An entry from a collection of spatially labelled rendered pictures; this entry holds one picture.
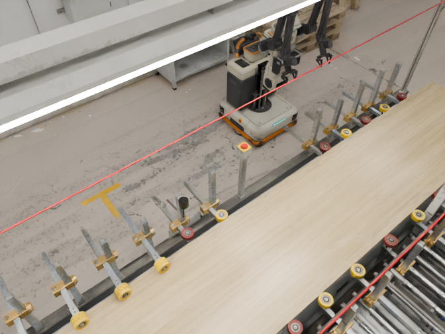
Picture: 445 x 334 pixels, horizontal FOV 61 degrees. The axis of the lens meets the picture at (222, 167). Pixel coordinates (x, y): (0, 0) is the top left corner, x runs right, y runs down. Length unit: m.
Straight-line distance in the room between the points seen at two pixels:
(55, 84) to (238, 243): 1.61
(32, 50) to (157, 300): 1.56
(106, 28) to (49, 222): 2.95
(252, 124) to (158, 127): 1.11
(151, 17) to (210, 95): 3.75
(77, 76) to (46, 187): 3.13
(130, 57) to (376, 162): 2.23
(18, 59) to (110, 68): 0.22
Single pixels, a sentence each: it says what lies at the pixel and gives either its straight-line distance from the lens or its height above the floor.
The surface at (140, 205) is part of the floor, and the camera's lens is 3.71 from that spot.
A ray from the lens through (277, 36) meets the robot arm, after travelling 3.31.
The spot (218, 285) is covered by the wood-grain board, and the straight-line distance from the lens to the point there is 2.24.
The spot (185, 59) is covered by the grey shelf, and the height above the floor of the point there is 0.14.
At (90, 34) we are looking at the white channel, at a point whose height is 2.46.
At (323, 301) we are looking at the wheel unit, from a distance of 2.27.
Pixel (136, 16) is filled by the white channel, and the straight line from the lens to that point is 1.09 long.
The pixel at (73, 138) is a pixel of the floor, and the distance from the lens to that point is 4.52.
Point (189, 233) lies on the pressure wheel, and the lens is 2.40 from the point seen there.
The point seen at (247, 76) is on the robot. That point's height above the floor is 0.72.
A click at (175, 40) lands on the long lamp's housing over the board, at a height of 2.36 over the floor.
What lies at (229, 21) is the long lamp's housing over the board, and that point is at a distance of 1.26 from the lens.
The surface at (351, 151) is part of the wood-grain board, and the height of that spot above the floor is 0.90.
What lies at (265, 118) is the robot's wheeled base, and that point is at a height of 0.28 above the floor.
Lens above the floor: 2.94
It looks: 48 degrees down
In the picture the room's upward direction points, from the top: 1 degrees clockwise
